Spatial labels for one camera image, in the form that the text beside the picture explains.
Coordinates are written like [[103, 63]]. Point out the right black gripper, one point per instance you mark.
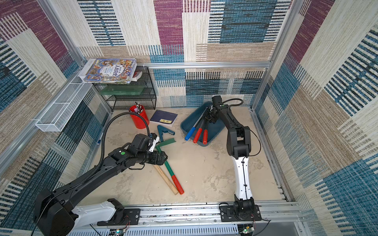
[[210, 115]]

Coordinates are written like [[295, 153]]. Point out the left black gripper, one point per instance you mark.
[[156, 161]]

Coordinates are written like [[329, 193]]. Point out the chrome hoe with blue grip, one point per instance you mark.
[[189, 134]]

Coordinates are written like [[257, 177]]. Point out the dark hoe with red grip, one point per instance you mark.
[[205, 132]]

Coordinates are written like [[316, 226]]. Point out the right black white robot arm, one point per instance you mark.
[[238, 146]]

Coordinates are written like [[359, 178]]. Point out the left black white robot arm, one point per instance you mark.
[[56, 213]]

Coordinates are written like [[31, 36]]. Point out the teal hole punch tool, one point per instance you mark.
[[161, 130]]

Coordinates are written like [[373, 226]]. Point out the dark blue notebook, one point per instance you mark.
[[163, 118]]

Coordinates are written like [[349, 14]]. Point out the red pen cup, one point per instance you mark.
[[139, 123]]

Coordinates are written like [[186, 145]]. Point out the pens in cup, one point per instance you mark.
[[138, 108]]

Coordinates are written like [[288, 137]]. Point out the blue marker pen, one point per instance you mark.
[[100, 139]]

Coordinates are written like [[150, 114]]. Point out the green tray on shelf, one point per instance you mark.
[[122, 90]]

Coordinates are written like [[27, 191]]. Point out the colourful picture book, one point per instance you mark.
[[122, 71]]

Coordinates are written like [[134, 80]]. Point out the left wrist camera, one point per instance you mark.
[[154, 140]]

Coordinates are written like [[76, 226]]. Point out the wooden handled hoe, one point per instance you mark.
[[166, 179]]

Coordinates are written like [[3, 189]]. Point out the black wire mesh shelf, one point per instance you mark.
[[123, 96]]

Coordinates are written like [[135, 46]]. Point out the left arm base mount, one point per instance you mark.
[[123, 217]]

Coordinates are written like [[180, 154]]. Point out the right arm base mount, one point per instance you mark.
[[230, 213]]

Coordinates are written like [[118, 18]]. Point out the white wire basket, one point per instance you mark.
[[55, 118]]

